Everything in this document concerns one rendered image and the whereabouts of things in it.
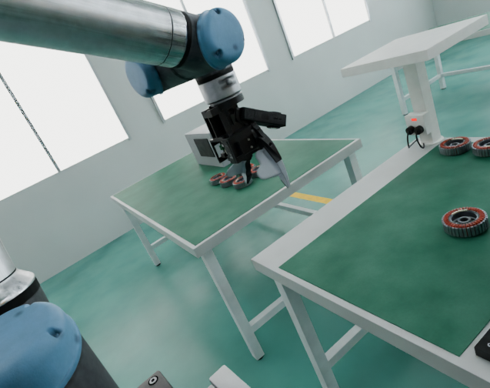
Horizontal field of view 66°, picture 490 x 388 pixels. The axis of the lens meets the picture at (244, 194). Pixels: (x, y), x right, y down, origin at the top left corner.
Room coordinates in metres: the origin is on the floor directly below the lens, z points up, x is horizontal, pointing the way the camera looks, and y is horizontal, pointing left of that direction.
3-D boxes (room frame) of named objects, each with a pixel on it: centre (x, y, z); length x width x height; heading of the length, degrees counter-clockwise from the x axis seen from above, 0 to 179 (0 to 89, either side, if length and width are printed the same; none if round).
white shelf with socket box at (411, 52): (1.39, -0.77, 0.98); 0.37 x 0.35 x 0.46; 24
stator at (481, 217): (0.89, -0.53, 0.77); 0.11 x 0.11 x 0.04
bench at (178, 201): (2.57, 0.18, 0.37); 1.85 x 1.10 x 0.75; 24
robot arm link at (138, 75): (0.68, 0.03, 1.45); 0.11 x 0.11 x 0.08; 36
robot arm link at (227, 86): (0.75, -0.04, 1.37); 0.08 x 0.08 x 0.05
